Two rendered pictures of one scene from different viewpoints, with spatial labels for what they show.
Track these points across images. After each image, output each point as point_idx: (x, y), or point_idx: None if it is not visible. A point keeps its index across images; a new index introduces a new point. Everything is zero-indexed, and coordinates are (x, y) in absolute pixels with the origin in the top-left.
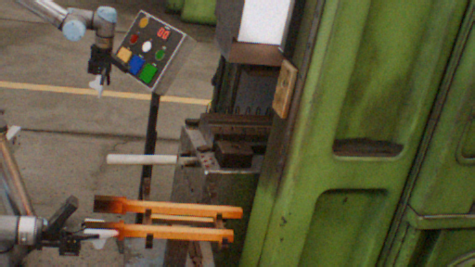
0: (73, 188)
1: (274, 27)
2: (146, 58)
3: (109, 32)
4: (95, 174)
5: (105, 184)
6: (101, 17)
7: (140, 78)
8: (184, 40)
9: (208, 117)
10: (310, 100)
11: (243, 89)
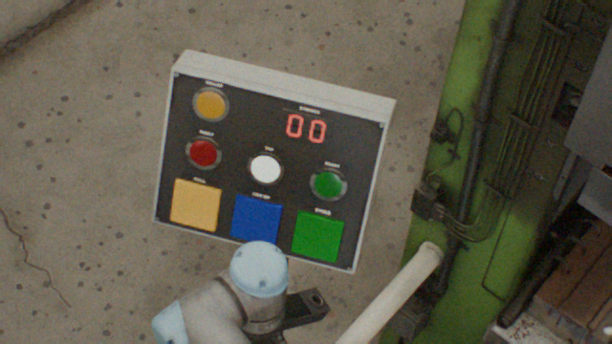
0: (24, 335)
1: None
2: (283, 200)
3: (285, 299)
4: (20, 258)
5: (68, 272)
6: (265, 297)
7: (298, 253)
8: (386, 133)
9: (571, 308)
10: None
11: (578, 170)
